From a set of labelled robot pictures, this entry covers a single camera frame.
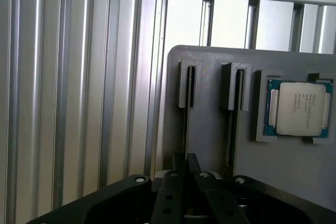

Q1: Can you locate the CPU with silver lid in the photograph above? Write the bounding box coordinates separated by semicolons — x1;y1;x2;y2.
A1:
264;78;333;140

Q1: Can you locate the grey plastic parts rack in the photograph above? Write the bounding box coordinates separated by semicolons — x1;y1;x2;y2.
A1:
162;45;336;183

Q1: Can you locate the black RAM stick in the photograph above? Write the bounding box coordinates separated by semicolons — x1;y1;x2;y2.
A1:
183;66;196;156
225;69;244;174

